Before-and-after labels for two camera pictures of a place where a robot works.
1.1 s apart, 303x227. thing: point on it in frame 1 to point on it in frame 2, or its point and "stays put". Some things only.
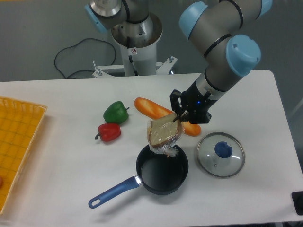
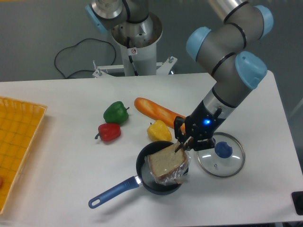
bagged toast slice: [163, 134] to [166, 166]
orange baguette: [152, 110] stays put
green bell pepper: [116, 113] stays put
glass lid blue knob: [220, 154] stays put
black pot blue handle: [158, 173] stays put
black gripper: [194, 105] to [201, 125]
